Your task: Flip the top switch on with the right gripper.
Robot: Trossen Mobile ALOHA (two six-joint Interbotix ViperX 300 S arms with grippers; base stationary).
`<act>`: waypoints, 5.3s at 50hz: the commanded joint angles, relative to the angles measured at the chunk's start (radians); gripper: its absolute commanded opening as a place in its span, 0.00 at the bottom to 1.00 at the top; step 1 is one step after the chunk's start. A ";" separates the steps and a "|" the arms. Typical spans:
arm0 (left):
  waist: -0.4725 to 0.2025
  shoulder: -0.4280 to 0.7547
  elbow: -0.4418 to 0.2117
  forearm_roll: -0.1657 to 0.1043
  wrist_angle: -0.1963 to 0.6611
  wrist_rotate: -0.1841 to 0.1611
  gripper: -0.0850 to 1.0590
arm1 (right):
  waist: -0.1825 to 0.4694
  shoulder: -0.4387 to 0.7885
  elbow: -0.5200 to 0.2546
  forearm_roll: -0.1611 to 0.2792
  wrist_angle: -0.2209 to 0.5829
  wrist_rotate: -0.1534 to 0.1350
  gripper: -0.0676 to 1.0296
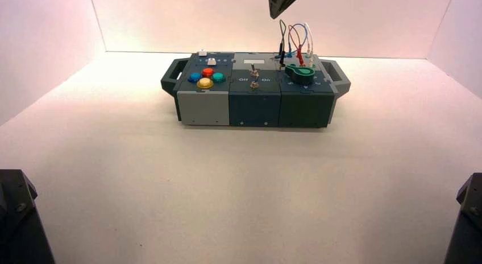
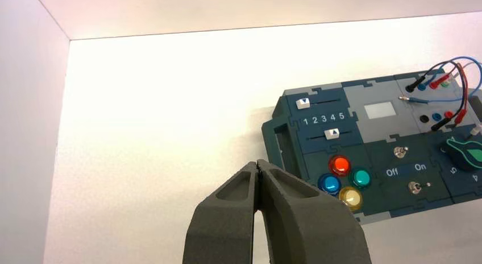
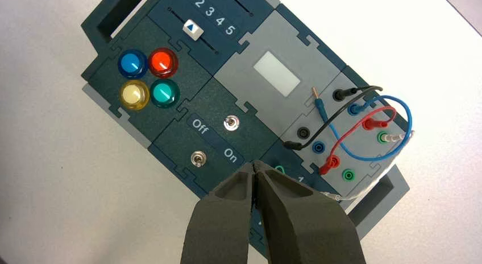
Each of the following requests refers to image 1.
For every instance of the yellow round push button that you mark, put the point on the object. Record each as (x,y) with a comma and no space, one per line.
(205,83)

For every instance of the grey-green modular task box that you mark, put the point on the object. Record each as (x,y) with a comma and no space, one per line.
(254,104)

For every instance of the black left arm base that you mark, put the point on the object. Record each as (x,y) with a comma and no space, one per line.
(19,224)

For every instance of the white slider key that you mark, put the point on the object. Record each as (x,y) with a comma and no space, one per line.
(211,61)

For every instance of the green rotary knob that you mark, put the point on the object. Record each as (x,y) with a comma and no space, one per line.
(300,75)

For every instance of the metal toggle switch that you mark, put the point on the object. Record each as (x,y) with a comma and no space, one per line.
(255,84)
(253,71)

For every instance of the green round push button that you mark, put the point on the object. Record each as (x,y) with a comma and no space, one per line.
(218,78)

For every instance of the blue round push button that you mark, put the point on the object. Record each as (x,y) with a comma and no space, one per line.
(194,77)

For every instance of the small white square button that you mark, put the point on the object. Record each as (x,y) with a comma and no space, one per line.
(203,52)

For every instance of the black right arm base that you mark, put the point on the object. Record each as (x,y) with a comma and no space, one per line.
(468,224)

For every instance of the red round push button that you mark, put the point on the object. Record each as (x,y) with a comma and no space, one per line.
(208,72)

